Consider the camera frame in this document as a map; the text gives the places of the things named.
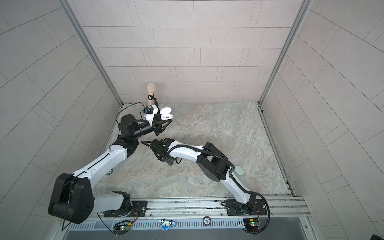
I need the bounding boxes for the left green circuit board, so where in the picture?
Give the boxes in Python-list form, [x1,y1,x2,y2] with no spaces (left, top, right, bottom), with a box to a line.
[114,221,132,232]

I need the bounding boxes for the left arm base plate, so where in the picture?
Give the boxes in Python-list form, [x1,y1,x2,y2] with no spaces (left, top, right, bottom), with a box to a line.
[103,201,148,218]

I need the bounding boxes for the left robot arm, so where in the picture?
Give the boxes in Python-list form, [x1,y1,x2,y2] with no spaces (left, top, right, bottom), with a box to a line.
[48,113,173,224]

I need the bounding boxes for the right green circuit board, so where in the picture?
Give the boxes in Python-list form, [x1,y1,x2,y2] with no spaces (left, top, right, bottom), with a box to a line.
[243,219,260,234]

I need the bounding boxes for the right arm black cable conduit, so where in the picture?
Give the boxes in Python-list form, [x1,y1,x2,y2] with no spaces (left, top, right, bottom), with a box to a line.
[140,139,271,235]

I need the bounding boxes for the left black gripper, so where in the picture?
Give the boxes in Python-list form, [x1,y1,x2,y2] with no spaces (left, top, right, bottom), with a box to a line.
[130,115,172,141]

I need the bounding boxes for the small black round disc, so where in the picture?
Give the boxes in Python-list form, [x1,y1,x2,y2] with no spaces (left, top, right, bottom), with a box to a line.
[203,216,212,227]

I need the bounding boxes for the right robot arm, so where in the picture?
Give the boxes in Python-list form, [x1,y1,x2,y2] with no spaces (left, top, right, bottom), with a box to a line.
[142,138,257,215]

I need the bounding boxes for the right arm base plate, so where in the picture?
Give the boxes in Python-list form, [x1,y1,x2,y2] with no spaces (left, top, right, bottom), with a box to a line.
[222,199,268,216]

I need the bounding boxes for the white earbud case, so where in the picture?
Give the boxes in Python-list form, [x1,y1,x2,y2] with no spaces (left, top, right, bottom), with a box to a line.
[160,107,173,121]

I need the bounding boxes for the mint green earbud case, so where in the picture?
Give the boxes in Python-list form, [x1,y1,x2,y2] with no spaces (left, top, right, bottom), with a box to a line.
[234,166,245,176]

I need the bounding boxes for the beige microphone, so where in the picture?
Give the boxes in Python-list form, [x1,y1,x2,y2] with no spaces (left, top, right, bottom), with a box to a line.
[147,83,156,106]

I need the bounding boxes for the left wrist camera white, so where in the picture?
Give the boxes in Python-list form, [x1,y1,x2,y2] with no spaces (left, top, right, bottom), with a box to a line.
[143,105,159,126]

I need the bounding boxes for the green circuit board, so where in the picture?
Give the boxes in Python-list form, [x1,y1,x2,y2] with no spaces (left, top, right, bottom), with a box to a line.
[114,221,132,232]
[243,219,260,234]

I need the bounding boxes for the aluminium front rail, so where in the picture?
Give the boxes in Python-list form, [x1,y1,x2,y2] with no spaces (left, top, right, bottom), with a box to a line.
[58,195,310,222]

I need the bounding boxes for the black microphone stand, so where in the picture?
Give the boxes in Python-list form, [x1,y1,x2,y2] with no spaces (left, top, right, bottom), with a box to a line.
[148,93,159,108]

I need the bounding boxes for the blue white clip gadget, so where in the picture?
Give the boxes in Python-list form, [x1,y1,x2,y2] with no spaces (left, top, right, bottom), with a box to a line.
[159,219,176,232]

